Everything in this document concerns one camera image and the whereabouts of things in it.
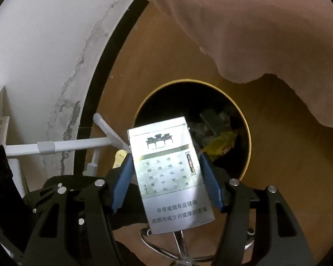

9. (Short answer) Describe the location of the yellow snack wrapper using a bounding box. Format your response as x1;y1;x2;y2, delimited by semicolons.
201;130;238;161

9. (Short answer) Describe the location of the pink cloth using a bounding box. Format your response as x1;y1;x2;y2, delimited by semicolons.
136;0;333;128

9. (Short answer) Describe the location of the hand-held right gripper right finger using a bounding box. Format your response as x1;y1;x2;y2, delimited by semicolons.
199;153;315;266

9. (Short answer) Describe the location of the pale yellow plastic piece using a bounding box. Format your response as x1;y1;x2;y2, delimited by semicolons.
112;150;128;169

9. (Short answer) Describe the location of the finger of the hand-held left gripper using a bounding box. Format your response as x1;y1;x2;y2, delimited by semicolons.
22;175;100;200

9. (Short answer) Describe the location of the chrome chair base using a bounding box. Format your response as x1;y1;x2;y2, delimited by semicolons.
140;226;256;266

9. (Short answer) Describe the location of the white green cigarette box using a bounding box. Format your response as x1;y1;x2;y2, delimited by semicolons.
127;116;215;235

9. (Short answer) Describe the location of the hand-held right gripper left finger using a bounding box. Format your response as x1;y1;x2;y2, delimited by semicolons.
18;154;134;266

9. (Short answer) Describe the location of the black trash bin gold rim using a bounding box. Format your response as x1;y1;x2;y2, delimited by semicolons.
133;79;252;182

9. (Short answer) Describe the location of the white metal desk frame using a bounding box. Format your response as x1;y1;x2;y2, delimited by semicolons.
0;86;132;197

